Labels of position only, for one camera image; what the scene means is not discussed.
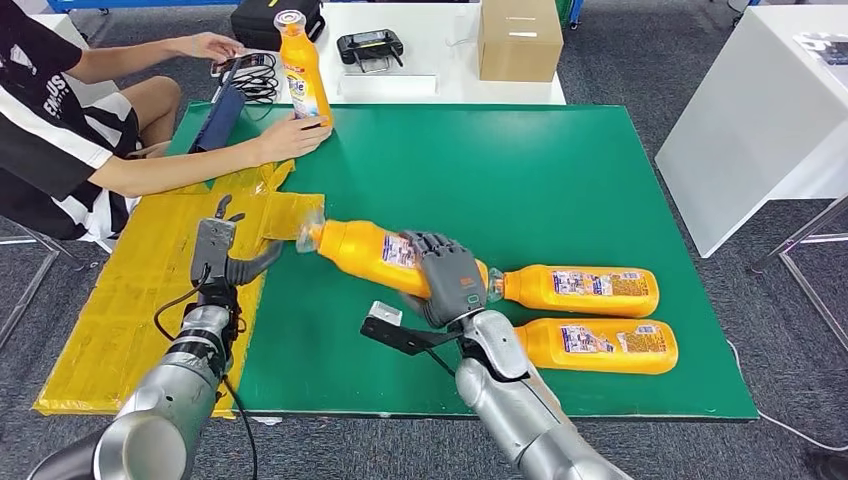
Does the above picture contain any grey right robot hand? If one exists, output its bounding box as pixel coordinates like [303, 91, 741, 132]
[399, 229, 492, 331]

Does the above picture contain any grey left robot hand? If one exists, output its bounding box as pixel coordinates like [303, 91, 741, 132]
[213, 193, 285, 287]

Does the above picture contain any person's left hand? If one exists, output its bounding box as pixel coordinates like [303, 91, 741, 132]
[188, 31, 248, 64]

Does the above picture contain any person's right hand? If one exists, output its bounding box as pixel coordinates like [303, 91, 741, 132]
[254, 113, 334, 166]

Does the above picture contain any smartphone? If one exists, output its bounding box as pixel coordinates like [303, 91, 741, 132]
[210, 52, 276, 77]

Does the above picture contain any black carry case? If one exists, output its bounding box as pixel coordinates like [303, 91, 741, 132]
[230, 0, 327, 53]

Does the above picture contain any orange detergent bottle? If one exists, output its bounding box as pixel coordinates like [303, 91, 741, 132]
[273, 9, 335, 128]
[296, 210, 492, 301]
[486, 264, 660, 319]
[513, 317, 680, 376]

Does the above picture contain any blue tablet case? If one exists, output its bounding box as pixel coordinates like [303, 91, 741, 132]
[188, 58, 248, 155]

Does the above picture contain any blue metal shelving rack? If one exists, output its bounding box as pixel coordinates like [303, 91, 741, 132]
[46, 0, 584, 31]

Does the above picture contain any green table mat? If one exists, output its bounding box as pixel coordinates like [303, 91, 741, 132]
[165, 102, 760, 422]

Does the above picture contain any black handheld controller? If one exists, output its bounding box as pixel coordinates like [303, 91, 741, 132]
[336, 29, 405, 74]

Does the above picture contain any yellow taped cardboard sheet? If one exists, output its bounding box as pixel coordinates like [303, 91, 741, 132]
[33, 158, 326, 419]

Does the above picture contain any long white table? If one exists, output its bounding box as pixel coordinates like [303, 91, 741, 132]
[228, 3, 566, 106]

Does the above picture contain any person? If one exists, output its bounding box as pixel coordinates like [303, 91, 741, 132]
[0, 0, 334, 243]

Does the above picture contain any brown cardboard box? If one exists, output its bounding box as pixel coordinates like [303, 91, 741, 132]
[478, 0, 564, 84]

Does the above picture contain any white table with metal legs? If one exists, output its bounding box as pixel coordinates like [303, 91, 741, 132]
[654, 5, 848, 352]

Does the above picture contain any black floor object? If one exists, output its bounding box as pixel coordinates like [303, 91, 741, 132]
[804, 450, 848, 480]

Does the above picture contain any printed brochure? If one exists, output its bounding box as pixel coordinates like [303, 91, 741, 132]
[792, 31, 848, 68]

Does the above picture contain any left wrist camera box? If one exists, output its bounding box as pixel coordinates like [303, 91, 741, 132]
[190, 217, 238, 287]

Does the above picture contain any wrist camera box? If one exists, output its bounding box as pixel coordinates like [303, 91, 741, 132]
[190, 217, 238, 287]
[359, 301, 465, 358]

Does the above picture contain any black cable bundle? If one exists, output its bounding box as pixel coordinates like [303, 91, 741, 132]
[228, 62, 281, 106]

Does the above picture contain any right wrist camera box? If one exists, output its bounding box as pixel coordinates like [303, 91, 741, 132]
[359, 301, 465, 358]

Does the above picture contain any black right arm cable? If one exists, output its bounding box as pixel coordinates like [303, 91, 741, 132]
[423, 347, 460, 380]

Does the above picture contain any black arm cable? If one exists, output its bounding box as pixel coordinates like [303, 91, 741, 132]
[153, 264, 260, 480]
[423, 347, 460, 380]

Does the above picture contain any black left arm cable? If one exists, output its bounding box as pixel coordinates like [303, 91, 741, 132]
[153, 264, 260, 480]

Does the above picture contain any metal chair frame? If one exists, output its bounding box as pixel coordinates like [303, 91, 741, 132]
[0, 218, 114, 352]

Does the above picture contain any white floor cable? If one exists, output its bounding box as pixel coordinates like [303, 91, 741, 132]
[725, 339, 848, 454]

